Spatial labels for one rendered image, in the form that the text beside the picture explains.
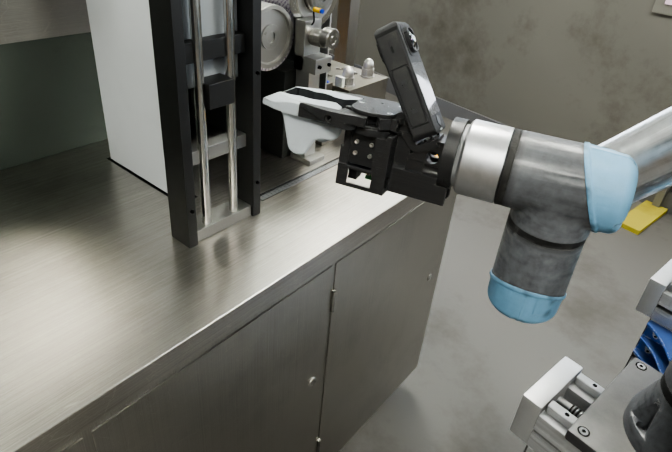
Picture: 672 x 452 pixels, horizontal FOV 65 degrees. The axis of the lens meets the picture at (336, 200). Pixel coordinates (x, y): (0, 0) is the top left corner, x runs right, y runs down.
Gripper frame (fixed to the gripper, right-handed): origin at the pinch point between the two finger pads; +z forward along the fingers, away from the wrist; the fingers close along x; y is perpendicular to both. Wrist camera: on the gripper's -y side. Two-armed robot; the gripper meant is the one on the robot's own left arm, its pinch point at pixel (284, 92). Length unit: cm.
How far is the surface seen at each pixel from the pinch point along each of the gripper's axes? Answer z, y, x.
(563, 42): -28, 8, 304
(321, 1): 20, -7, 52
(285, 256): 6.1, 31.5, 18.0
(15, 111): 67, 20, 18
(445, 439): -27, 114, 78
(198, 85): 20.6, 5.1, 12.9
